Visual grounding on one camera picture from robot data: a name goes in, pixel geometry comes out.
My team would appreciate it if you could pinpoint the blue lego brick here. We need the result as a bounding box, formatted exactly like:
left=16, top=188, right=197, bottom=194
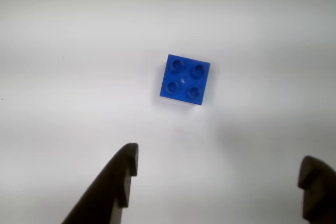
left=159, top=54, right=211, bottom=106

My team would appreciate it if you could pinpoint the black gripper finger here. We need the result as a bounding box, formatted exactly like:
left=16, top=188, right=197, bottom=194
left=60, top=142, right=139, bottom=224
left=297, top=155, right=336, bottom=222

